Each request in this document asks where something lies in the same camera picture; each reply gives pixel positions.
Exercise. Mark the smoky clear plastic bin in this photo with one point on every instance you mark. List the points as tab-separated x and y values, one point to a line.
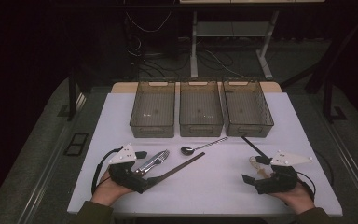
247	107
153	107
200	107

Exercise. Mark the metal floor rail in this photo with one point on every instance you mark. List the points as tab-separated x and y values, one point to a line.
43	183
353	171

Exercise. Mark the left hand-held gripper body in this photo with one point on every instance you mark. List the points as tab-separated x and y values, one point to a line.
127	179

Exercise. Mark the white metal desk frame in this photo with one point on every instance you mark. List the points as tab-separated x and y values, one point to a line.
193	46

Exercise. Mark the black metal stand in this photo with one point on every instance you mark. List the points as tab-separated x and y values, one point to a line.
72	99
327	99

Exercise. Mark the person's left hand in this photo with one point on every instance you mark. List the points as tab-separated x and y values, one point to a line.
105	191

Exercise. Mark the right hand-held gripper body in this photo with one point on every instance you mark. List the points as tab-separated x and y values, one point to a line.
282	182

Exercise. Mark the white table cover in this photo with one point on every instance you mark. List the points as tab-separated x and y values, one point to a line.
214	186

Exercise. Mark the silver metal fork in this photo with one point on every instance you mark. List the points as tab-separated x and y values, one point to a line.
154	162

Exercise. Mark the person's right hand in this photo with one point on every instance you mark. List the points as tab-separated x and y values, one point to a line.
298	199

